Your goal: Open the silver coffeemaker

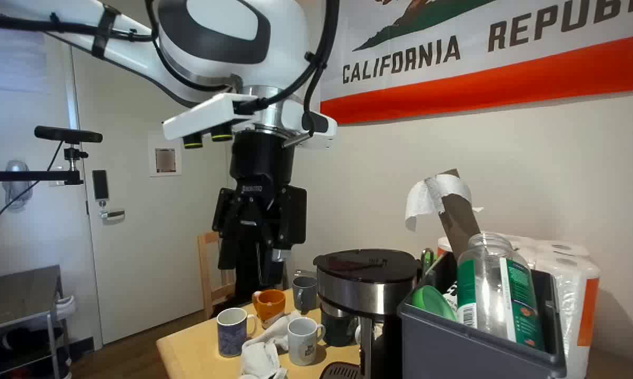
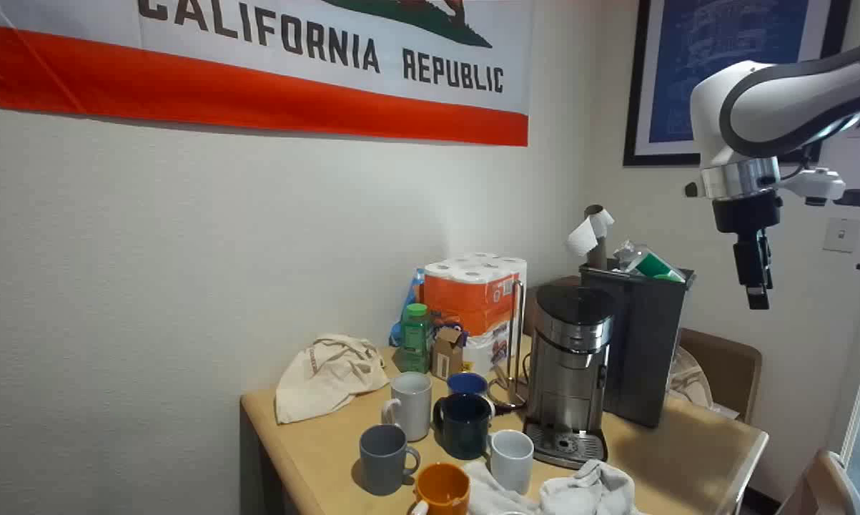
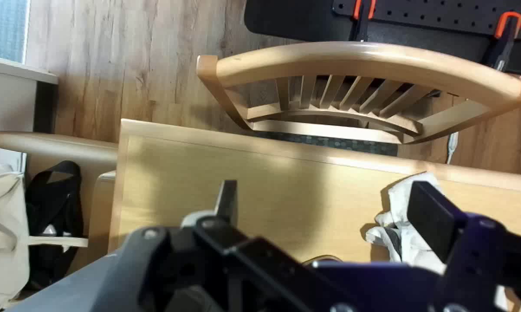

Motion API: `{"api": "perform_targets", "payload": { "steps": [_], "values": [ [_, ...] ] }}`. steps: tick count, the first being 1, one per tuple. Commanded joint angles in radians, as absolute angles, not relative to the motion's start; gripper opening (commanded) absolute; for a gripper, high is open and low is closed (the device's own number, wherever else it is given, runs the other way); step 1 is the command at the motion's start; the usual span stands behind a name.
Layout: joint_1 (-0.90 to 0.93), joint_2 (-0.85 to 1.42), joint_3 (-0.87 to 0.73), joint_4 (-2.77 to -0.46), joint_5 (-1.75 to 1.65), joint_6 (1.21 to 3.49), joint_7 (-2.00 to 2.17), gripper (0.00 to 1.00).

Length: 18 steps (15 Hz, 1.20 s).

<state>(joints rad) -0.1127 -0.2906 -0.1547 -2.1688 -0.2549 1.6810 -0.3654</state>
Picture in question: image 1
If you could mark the pack of paper towels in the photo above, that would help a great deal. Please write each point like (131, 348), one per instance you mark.
(574, 295)

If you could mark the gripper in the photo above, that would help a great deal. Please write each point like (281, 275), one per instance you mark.
(261, 158)

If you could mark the flag with red stripe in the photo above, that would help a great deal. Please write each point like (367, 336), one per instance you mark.
(505, 79)

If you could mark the framed notice on door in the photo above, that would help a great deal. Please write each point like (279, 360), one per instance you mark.
(165, 160)

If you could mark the white cloth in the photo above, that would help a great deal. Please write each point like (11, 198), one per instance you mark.
(261, 355)

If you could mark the wooden chair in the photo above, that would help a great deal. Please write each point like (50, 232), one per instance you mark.
(207, 273)

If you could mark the grey mug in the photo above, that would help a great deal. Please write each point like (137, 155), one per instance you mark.
(304, 292)

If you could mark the blue patterned mug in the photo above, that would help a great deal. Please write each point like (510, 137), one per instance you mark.
(231, 331)

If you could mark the paper sheet on wall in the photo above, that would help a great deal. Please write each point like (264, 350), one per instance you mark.
(11, 63)

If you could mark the white mug with print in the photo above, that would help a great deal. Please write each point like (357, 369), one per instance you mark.
(302, 342)

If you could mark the silver coffeemaker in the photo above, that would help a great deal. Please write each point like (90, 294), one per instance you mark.
(363, 297)

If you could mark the grey wall hook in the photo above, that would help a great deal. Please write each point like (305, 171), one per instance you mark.
(17, 181)

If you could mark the metal shelf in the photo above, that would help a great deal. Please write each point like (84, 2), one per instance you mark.
(16, 300)

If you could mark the grey plastic bin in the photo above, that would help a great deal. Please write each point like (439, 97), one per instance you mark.
(453, 347)

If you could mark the green plastic lid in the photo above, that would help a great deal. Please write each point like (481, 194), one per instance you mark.
(432, 302)

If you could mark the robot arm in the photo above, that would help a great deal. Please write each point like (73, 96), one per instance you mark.
(227, 50)

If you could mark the glass jar with green label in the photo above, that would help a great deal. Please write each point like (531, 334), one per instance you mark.
(487, 295)

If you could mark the black coffeemaker lid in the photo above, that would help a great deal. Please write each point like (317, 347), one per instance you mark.
(366, 265)

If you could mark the dark coffee carafe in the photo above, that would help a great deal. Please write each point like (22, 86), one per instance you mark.
(338, 329)

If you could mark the orange mug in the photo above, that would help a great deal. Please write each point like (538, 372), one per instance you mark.
(269, 305)

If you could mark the white door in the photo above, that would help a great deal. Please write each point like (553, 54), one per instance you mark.
(148, 252)

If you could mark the paper towel roll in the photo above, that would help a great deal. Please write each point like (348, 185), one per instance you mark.
(455, 210)

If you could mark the camera on mount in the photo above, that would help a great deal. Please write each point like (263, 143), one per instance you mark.
(69, 135)

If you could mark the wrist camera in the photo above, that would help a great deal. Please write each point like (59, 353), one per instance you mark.
(206, 115)

